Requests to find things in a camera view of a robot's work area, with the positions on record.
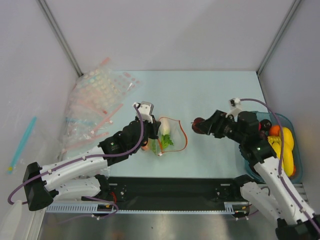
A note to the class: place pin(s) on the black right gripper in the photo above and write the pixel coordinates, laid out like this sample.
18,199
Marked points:
215,125

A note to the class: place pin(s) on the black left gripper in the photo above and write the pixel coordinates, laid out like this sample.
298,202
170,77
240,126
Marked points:
154,127

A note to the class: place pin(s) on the white radish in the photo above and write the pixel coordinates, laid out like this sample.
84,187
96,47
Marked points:
165,126

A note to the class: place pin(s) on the green grape bunch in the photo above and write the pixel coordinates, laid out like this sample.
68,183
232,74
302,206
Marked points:
166,141

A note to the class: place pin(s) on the orange red peach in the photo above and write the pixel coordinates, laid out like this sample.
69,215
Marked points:
145,146

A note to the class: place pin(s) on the clear orange zip bag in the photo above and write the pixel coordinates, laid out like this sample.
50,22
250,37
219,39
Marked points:
171,138

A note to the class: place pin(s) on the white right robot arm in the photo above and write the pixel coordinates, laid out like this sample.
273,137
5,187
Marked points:
294,219

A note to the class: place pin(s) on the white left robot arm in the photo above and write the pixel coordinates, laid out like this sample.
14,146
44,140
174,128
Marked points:
44,184

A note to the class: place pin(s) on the pile of clear zip bags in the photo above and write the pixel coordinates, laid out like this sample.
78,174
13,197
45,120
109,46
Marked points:
96,97

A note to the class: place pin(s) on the purple grape bunch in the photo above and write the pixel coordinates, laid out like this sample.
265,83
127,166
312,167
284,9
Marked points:
263,135

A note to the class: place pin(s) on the dark purple plum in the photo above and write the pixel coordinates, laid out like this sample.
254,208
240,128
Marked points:
265,125

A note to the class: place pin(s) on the orange tangerine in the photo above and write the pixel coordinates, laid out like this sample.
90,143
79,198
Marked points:
274,130

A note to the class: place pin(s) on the yellow mango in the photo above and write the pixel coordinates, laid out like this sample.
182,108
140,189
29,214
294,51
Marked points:
287,136

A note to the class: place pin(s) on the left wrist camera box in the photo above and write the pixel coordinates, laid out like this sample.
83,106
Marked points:
146,110

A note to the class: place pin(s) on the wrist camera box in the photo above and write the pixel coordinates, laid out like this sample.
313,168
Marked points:
146,110
235,107

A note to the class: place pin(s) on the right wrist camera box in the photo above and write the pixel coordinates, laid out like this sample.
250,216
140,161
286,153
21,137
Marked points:
235,107

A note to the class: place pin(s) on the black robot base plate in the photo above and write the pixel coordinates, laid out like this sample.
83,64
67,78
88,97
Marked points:
154,191

